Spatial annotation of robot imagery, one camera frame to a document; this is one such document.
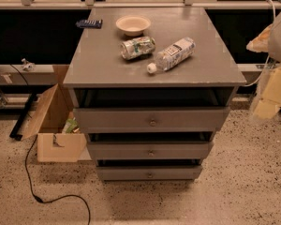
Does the beige paper bowl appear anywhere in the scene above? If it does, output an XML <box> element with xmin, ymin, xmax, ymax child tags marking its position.
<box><xmin>116</xmin><ymin>15</ymin><xmax>151</xmax><ymax>37</ymax></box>

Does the grey drawer cabinet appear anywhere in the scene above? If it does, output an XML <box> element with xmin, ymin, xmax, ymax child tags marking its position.
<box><xmin>64</xmin><ymin>7</ymin><xmax>245</xmax><ymax>168</ymax></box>

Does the open cardboard box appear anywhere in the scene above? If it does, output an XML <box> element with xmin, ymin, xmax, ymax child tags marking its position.
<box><xmin>22</xmin><ymin>66</ymin><xmax>91</xmax><ymax>162</ymax></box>

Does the crushed green white can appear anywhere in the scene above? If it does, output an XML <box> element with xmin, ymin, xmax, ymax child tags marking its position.
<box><xmin>121</xmin><ymin>37</ymin><xmax>155</xmax><ymax>60</ymax></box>

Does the grey top drawer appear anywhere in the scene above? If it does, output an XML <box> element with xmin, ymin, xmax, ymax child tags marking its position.
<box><xmin>73</xmin><ymin>108</ymin><xmax>229</xmax><ymax>133</ymax></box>

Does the grey bottom drawer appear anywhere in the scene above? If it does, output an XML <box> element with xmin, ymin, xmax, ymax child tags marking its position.
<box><xmin>96</xmin><ymin>166</ymin><xmax>202</xmax><ymax>181</ymax></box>

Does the clear plastic water bottle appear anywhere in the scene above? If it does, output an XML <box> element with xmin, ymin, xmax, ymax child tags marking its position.
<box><xmin>147</xmin><ymin>37</ymin><xmax>196</xmax><ymax>74</ymax></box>

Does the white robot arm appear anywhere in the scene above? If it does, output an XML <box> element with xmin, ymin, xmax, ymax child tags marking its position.
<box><xmin>246</xmin><ymin>12</ymin><xmax>281</xmax><ymax>119</ymax></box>

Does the black floor cable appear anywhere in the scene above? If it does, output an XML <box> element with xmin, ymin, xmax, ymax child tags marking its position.
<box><xmin>8</xmin><ymin>63</ymin><xmax>92</xmax><ymax>225</ymax></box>

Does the black table leg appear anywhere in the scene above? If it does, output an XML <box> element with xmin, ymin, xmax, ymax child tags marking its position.
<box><xmin>9</xmin><ymin>93</ymin><xmax>37</xmax><ymax>141</ymax></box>

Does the grey drawer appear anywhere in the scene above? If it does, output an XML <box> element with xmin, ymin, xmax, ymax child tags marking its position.
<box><xmin>96</xmin><ymin>166</ymin><xmax>202</xmax><ymax>181</ymax></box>
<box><xmin>73</xmin><ymin>108</ymin><xmax>229</xmax><ymax>133</ymax></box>
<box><xmin>88</xmin><ymin>142</ymin><xmax>214</xmax><ymax>160</ymax></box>

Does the small clear plastic object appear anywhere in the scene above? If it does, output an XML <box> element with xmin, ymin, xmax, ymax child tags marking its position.
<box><xmin>22</xmin><ymin>58</ymin><xmax>36</xmax><ymax>72</ymax></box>

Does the green packet in box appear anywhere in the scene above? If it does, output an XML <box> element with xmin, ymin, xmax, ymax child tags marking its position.
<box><xmin>62</xmin><ymin>118</ymin><xmax>78</xmax><ymax>133</ymax></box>

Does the grey middle drawer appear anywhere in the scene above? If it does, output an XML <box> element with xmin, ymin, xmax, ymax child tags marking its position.
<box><xmin>88</xmin><ymin>142</ymin><xmax>214</xmax><ymax>160</ymax></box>

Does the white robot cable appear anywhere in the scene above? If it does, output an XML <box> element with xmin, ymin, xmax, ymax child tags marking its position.
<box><xmin>242</xmin><ymin>0</ymin><xmax>277</xmax><ymax>88</ymax></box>

